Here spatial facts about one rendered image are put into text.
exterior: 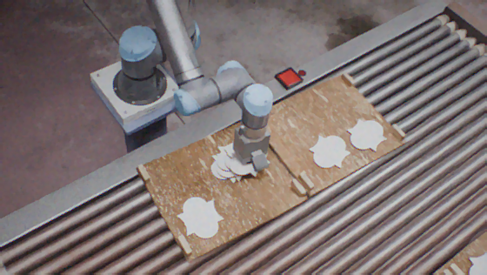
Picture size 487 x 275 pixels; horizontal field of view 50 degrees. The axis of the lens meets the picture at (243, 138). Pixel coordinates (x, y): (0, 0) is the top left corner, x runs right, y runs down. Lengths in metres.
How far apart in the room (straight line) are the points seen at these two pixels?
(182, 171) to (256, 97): 0.41
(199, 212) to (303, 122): 0.49
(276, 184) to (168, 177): 0.33
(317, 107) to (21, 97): 1.85
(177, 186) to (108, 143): 1.30
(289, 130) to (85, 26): 2.02
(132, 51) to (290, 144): 0.59
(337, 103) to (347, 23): 1.81
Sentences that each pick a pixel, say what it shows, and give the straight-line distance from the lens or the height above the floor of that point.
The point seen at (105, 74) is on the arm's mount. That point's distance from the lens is 1.92.
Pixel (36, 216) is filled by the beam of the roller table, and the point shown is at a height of 0.91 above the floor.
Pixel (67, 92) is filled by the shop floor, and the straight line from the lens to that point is 3.11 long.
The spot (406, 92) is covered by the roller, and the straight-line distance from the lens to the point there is 2.00.
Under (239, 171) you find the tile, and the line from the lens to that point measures 1.57.
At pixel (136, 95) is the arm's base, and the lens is 1.81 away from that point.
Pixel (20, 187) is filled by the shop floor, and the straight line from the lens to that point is 2.80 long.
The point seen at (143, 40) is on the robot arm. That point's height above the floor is 1.13.
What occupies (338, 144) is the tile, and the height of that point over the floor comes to 0.94.
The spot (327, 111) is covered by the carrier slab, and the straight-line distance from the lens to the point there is 1.82.
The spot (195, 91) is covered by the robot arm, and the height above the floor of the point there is 1.28.
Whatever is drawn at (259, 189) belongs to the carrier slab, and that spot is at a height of 0.94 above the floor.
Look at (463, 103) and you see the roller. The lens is 2.06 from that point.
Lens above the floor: 2.31
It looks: 54 degrees down
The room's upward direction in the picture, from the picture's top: 8 degrees clockwise
